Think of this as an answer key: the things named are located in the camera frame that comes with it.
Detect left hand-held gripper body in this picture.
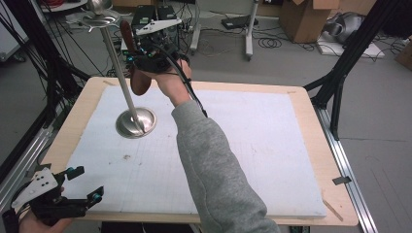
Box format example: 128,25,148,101
11,167,89,226

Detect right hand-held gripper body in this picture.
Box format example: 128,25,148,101
132,17,184,74

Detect brown wooden spoon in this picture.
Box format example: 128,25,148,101
119,19,153,97

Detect metal utensil stand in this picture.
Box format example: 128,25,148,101
78,0,157,140

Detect person's left hand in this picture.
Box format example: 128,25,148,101
17,185,74,233

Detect person's right hand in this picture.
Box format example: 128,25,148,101
139,57,194,109

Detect black computer tower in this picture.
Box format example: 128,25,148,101
130,4,158,33
157,4,180,54

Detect white stand leg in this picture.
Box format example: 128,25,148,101
189,0,202,55
244,0,260,62

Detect flat black device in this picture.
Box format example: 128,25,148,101
221,15,259,31

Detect white gridded mat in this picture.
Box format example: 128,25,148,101
60,84,327,218

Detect large cardboard box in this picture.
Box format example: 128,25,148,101
279,0,341,45

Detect grey bag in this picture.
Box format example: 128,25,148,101
324,11,366,45

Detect white foam board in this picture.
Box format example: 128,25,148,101
316,33,386,59

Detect grey tape piece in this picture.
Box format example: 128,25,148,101
331,176,353,186

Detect small cardboard box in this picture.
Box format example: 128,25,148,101
395,39,412,71

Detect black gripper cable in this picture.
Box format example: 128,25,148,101
154,43,209,118

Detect black gripper strap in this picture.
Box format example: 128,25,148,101
1,208,21,233

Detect aluminium rail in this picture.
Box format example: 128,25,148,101
0,124,56,213
314,106,379,233

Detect black frame struts with cables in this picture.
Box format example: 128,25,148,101
0,0,92,185

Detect thin black cable coil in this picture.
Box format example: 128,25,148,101
257,37,283,50

